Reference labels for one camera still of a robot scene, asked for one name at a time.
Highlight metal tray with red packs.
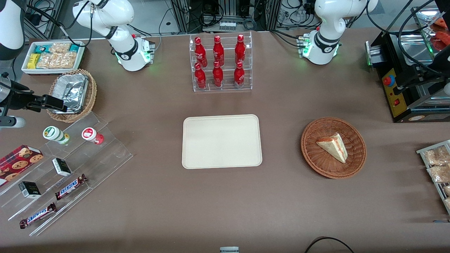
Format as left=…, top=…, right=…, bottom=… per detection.
left=411, top=6, right=450, bottom=52

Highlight red gum bottle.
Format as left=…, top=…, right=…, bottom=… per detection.
left=82, top=127, right=105, bottom=145

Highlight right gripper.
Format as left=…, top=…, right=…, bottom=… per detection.
left=0, top=82, right=68, bottom=115

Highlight large clear cracker bag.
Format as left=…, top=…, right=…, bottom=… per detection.
left=36, top=52, right=77, bottom=70

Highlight clear acrylic stepped stand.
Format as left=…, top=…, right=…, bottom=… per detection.
left=0, top=112, right=134, bottom=236

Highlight black floor cable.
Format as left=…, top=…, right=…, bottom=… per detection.
left=304, top=236, right=355, bottom=253

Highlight Snickers bar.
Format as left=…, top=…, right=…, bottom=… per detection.
left=19, top=203, right=57, bottom=229
left=55, top=174, right=88, bottom=201

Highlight cream plastic tray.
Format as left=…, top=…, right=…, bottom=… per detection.
left=182, top=114, right=263, bottom=169

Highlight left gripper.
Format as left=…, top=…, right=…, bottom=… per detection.
left=393, top=45, right=450, bottom=96

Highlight round brown wicker basket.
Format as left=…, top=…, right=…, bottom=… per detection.
left=301, top=117, right=367, bottom=179

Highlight clear acrylic bottle rack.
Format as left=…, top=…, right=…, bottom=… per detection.
left=189, top=31, right=253, bottom=92

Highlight wrapped triangle sandwich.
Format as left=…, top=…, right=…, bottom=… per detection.
left=316, top=132, right=348, bottom=164

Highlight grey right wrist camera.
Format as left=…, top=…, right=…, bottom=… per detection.
left=0, top=117, right=26, bottom=129

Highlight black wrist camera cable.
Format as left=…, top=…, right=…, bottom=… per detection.
left=0, top=80, right=35, bottom=95

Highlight black machine with yellow panel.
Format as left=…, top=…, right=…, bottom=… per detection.
left=365, top=30, right=450, bottom=123

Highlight red plaid cookie box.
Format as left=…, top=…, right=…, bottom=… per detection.
left=0, top=145, right=44, bottom=187

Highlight metal wire rack tray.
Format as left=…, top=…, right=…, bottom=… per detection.
left=416, top=140, right=450, bottom=215

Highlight wicker basket with foil trays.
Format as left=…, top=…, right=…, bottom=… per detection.
left=47, top=69, right=97, bottom=123

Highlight stacked foil trays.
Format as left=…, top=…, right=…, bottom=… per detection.
left=48, top=74, right=89, bottom=114

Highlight white plastic snack bin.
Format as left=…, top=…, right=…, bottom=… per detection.
left=21, top=40, right=87, bottom=75

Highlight small black box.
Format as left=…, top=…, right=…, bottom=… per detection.
left=52, top=158, right=72, bottom=177
left=18, top=181, right=41, bottom=199

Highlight red cola bottle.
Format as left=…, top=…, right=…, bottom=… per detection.
left=234, top=62, right=245, bottom=89
left=194, top=63, right=207, bottom=90
left=194, top=37, right=208, bottom=67
left=212, top=61, right=224, bottom=88
left=213, top=35, right=225, bottom=67
left=235, top=34, right=246, bottom=65

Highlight green gum bottle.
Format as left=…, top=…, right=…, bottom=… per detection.
left=43, top=126, right=70, bottom=145

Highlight small clear cracker bag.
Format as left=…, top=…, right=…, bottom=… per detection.
left=49, top=43, right=71, bottom=54

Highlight clear bag of snacks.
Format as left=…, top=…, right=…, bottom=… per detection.
left=426, top=164, right=450, bottom=184
left=423, top=146, right=450, bottom=166

